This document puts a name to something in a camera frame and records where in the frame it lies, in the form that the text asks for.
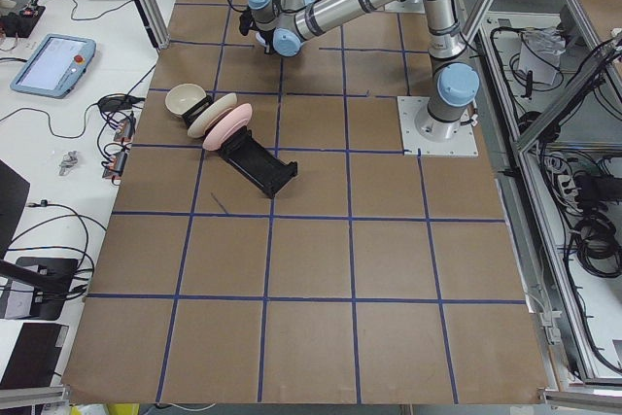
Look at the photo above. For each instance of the black dish rack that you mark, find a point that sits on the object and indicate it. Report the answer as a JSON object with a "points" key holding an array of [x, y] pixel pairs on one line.
{"points": [[247, 156]]}

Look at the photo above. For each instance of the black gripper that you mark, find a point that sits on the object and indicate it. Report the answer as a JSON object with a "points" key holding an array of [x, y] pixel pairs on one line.
{"points": [[265, 40]]}

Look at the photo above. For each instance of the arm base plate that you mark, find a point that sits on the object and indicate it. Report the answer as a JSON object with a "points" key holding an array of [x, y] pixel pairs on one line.
{"points": [[421, 135]]}

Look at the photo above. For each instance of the pink plate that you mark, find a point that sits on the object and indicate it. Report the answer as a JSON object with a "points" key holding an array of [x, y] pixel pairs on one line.
{"points": [[227, 126]]}

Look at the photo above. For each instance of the cream plate in rack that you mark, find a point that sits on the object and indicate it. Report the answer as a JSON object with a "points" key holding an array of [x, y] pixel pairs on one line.
{"points": [[209, 117]]}

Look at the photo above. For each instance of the cream bowl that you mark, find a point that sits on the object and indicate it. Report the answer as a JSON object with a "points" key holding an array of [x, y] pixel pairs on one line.
{"points": [[181, 98]]}

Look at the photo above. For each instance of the blue teach pendant near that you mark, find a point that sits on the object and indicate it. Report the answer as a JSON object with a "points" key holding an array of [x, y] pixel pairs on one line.
{"points": [[55, 67]]}

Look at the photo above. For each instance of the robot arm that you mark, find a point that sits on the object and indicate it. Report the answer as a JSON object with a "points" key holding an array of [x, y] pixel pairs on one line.
{"points": [[351, 51]]}

